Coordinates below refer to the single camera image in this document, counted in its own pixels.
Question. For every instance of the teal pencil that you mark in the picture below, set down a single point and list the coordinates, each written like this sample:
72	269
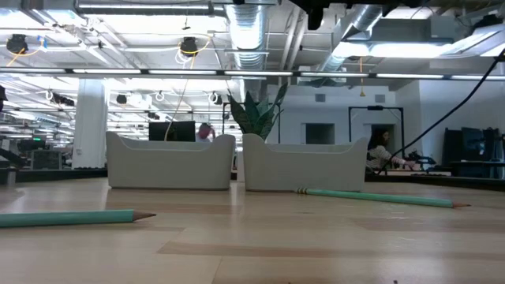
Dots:
378	197
71	218

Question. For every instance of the black background robot arm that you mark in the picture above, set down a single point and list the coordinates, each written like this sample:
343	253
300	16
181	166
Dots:
424	159

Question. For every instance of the snake plant in white pot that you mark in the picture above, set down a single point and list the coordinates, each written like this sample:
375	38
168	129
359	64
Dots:
256	118

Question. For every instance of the long ceiling light bar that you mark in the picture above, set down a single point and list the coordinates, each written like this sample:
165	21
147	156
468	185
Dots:
181	72

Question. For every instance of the person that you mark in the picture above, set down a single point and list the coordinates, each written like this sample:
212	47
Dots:
378	155
205	134

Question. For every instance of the grey plastic bin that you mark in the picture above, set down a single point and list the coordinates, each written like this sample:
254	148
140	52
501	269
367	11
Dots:
169	169
304	169

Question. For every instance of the black computer monitor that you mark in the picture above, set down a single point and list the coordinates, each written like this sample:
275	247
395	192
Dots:
183	132

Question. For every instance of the dark equipment cabinets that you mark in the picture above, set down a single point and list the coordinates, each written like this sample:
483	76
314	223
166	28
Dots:
473	146

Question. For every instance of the white column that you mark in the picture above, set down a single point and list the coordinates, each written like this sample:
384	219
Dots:
90	126

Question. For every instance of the silver ribbed ceiling duct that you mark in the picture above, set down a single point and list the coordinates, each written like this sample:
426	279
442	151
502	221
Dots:
246	35

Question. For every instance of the black tube frame stand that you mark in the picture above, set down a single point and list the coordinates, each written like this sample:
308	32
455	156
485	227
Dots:
375	107

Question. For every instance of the black ceiling camera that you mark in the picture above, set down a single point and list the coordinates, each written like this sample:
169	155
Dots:
16	43
189	46

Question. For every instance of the black aluminium table frame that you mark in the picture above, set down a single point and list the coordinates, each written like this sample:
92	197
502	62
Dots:
55	175

